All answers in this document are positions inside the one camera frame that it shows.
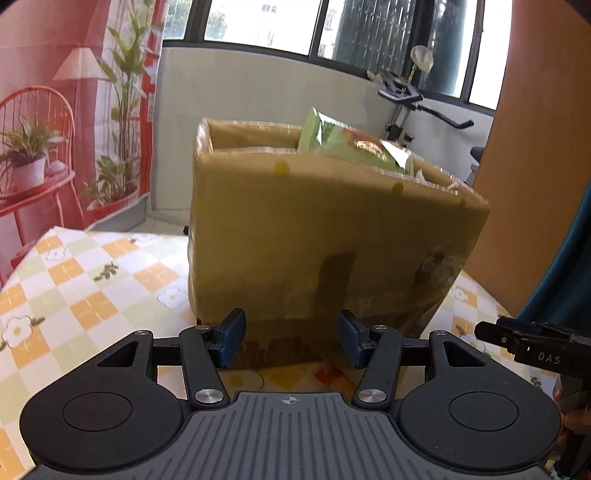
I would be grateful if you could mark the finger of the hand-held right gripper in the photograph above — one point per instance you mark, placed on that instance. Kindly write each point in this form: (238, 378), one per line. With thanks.
(496, 334)

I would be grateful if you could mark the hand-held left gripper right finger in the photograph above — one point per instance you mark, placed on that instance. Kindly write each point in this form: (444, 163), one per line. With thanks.
(351, 339)

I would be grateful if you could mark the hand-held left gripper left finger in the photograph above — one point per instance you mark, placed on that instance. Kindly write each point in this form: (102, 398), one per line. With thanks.
(233, 339)

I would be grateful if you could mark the taped cardboard box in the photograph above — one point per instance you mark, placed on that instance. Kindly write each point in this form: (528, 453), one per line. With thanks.
(300, 240)

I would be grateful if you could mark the green snack packet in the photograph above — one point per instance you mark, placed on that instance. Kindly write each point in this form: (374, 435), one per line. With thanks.
(355, 143)

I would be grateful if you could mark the person's right hand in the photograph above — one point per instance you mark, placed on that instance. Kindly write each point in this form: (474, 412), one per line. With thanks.
(570, 417)

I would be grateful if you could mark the teal cloth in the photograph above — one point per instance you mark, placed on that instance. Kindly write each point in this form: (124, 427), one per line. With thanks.
(565, 277)

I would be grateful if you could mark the checkered floral tablecloth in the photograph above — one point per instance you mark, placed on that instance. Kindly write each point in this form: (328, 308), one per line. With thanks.
(92, 295)

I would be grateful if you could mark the wooden board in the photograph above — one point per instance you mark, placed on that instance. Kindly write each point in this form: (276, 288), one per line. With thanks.
(531, 161)

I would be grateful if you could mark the black exercise bike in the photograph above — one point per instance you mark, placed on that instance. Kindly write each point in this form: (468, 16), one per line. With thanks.
(406, 106)

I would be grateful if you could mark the white round lamp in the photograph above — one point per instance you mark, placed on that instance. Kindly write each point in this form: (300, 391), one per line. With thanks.
(421, 57)

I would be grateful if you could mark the black framed window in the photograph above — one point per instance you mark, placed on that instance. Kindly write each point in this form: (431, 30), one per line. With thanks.
(378, 27)

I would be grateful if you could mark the pink printed backdrop cloth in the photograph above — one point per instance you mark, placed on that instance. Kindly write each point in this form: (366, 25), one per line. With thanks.
(46, 55)

